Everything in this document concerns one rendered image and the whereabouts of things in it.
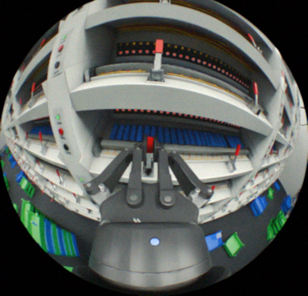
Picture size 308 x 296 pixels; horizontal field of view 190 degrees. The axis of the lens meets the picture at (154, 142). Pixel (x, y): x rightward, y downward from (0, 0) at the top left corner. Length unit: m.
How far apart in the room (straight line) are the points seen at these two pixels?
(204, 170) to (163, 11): 0.39
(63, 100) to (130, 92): 0.14
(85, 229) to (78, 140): 1.10
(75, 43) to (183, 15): 0.21
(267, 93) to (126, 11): 0.52
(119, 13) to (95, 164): 0.37
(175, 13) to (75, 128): 0.31
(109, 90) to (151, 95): 0.07
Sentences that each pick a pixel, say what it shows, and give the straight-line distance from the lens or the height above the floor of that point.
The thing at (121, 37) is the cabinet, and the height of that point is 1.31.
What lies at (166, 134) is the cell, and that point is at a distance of 0.30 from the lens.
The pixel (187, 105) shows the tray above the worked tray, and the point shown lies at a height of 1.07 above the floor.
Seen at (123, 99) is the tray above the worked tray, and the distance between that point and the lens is 0.16.
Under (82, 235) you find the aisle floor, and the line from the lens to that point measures 1.26.
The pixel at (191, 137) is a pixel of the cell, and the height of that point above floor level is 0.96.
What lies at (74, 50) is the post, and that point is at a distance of 0.24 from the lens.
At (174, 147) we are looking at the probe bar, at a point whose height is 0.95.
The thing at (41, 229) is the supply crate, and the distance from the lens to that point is 0.93.
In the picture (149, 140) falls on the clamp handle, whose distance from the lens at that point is 0.20.
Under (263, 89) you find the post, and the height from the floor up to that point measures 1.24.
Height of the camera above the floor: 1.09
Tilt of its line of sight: 30 degrees down
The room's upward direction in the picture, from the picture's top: 6 degrees clockwise
